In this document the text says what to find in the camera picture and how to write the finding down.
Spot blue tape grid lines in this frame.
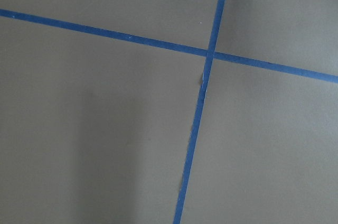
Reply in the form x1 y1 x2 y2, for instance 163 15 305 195
1 0 337 223

